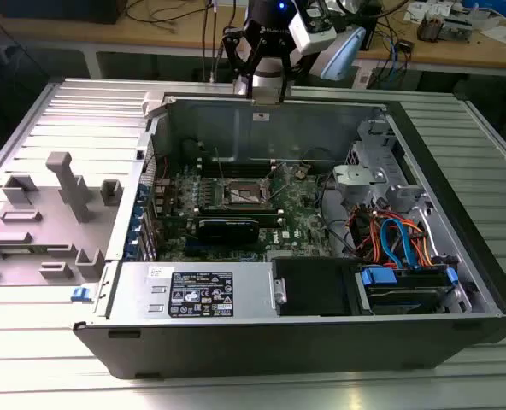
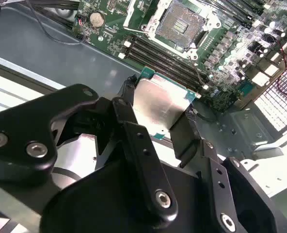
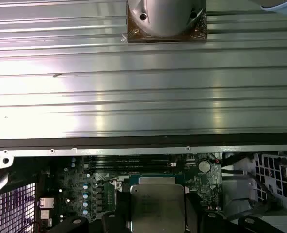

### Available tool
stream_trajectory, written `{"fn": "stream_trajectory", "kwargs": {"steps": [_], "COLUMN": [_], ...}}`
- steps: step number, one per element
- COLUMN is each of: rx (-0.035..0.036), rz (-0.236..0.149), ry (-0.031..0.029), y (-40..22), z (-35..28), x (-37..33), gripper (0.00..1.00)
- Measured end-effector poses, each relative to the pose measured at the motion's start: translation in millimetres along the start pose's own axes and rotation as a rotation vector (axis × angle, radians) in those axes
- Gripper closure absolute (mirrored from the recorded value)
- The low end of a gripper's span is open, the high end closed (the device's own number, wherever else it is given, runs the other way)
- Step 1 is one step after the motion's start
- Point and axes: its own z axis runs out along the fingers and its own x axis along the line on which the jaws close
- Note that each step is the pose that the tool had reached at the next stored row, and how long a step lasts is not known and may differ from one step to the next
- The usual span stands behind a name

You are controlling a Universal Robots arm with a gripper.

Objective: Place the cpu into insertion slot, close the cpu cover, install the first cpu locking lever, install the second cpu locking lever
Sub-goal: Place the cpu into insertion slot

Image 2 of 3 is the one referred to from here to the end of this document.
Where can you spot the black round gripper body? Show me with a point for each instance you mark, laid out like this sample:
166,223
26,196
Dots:
97,206

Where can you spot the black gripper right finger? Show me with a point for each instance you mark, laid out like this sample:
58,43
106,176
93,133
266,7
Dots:
221,179

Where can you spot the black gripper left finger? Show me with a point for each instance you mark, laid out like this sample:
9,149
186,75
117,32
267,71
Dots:
24,126

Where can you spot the silver CPU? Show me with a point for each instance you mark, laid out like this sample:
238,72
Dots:
158,102

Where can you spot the metal socket cover frame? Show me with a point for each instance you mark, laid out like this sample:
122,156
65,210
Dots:
131,17

